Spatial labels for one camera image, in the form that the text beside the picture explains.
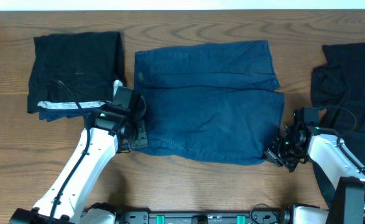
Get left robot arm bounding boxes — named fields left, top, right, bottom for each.
left=9, top=86, right=147, bottom=224

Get black mounting rail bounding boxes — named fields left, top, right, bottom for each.
left=82, top=210, right=295, bottom=224

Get folded black shorts white trim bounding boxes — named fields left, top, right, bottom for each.
left=27, top=32, right=125, bottom=122

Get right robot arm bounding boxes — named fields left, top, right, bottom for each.
left=264, top=107, right=365, bottom=223

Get blue denim shorts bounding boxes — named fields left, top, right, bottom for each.
left=134, top=40, right=285, bottom=166

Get black garment pile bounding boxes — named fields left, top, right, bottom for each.
left=309, top=42, right=365, bottom=209

